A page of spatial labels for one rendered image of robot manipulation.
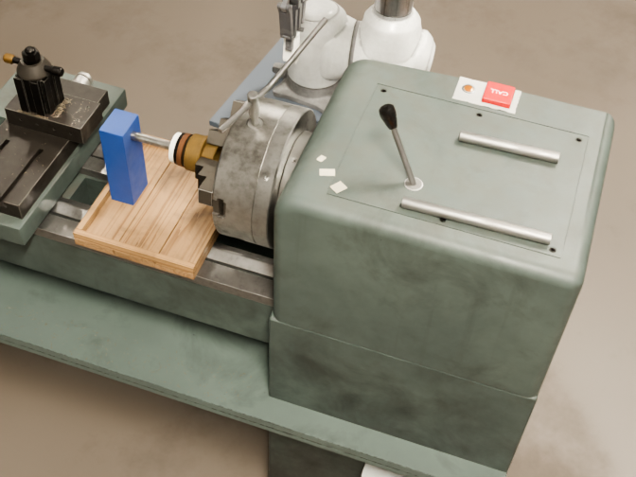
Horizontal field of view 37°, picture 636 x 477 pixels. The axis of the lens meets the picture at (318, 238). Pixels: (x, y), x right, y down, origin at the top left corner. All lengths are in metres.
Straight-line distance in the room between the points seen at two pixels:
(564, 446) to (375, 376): 1.04
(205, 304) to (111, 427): 0.84
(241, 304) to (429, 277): 0.54
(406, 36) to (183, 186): 0.70
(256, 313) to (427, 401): 0.44
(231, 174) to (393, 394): 0.63
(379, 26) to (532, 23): 2.06
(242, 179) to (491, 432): 0.80
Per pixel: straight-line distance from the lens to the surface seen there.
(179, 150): 2.09
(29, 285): 2.62
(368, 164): 1.85
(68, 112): 2.35
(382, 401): 2.19
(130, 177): 2.22
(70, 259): 2.34
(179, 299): 2.26
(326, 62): 2.55
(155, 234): 2.22
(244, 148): 1.92
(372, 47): 2.51
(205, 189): 1.98
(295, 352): 2.15
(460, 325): 1.89
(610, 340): 3.29
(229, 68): 4.05
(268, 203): 1.91
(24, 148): 2.35
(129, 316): 2.51
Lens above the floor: 2.55
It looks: 49 degrees down
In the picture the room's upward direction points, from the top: 3 degrees clockwise
